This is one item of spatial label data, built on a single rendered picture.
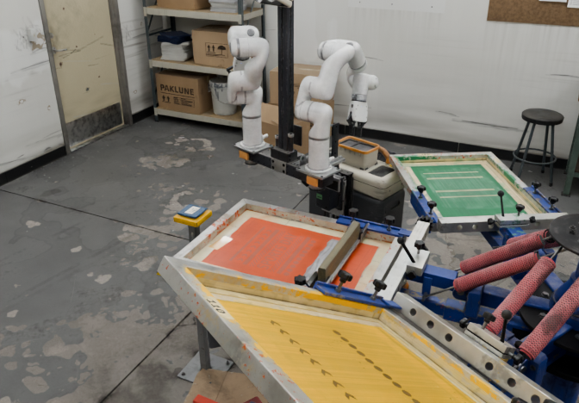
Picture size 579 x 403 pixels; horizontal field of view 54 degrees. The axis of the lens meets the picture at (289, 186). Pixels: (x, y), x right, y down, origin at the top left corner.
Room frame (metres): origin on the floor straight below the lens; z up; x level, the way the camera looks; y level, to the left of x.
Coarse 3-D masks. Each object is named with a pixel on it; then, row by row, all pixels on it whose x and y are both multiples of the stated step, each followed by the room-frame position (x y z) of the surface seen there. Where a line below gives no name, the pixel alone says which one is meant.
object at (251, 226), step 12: (240, 228) 2.18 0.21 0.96; (252, 228) 2.18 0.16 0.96; (276, 228) 2.18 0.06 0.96; (288, 228) 2.18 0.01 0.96; (300, 228) 2.18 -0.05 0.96; (240, 240) 2.08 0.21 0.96; (324, 240) 2.08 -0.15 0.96; (312, 252) 1.99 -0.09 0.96; (360, 252) 1.99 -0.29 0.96; (372, 252) 1.99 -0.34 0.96; (348, 264) 1.90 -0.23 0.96; (360, 264) 1.90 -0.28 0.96
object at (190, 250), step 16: (240, 208) 2.31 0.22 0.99; (256, 208) 2.34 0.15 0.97; (272, 208) 2.30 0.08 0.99; (288, 208) 2.30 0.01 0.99; (224, 224) 2.18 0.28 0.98; (320, 224) 2.20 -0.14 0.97; (336, 224) 2.17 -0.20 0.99; (192, 240) 2.03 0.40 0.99; (208, 240) 2.06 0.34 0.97; (384, 240) 2.07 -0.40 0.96; (176, 256) 1.91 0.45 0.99; (192, 256) 1.96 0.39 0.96; (384, 256) 1.91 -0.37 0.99; (384, 272) 1.79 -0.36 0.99; (368, 288) 1.69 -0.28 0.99
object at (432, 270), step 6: (426, 264) 1.77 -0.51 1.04; (426, 270) 1.73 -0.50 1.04; (432, 270) 1.73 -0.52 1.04; (438, 270) 1.73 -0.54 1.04; (444, 270) 1.73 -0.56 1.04; (450, 270) 1.73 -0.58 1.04; (420, 276) 1.72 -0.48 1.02; (426, 276) 1.72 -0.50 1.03; (432, 276) 1.71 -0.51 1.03; (438, 276) 1.70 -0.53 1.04; (444, 276) 1.69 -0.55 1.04; (450, 276) 1.69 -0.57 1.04; (456, 276) 1.69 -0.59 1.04; (420, 282) 1.72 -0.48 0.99; (432, 282) 1.71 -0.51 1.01; (438, 282) 1.70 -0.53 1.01; (444, 282) 1.69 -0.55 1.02; (450, 282) 1.68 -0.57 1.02; (444, 288) 1.69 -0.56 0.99
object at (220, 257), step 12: (216, 252) 1.99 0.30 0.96; (228, 252) 1.99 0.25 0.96; (216, 264) 1.90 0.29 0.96; (228, 264) 1.90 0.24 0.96; (240, 264) 1.90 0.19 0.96; (300, 264) 1.90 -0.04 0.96; (264, 276) 1.82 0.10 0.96; (276, 276) 1.82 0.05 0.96; (288, 276) 1.82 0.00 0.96; (336, 276) 1.82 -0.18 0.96
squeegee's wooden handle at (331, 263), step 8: (352, 224) 2.04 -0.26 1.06; (352, 232) 1.98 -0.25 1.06; (344, 240) 1.91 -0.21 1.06; (352, 240) 1.98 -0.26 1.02; (336, 248) 1.85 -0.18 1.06; (344, 248) 1.89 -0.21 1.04; (328, 256) 1.80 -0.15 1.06; (336, 256) 1.81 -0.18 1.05; (344, 256) 1.89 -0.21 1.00; (328, 264) 1.74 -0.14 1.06; (336, 264) 1.81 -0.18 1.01; (320, 272) 1.72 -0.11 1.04; (328, 272) 1.74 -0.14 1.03; (320, 280) 1.72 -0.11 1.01
